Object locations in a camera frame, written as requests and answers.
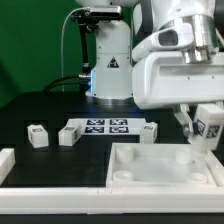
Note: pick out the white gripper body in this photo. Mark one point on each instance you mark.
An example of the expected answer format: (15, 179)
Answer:
(161, 78)

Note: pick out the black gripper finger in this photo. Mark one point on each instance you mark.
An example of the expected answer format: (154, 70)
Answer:
(181, 113)

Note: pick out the white square tabletop with sockets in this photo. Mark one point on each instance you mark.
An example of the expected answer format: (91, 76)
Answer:
(156, 165)

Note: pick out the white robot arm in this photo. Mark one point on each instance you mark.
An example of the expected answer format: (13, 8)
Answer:
(149, 16)

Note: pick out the white sheet with fiducial tags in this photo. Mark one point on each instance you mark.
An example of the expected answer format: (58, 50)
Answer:
(108, 126)

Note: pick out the white U-shaped obstacle fence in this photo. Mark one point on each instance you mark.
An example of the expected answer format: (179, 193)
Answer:
(158, 199)

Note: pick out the black camera on stand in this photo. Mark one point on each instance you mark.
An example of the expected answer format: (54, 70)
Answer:
(88, 20)

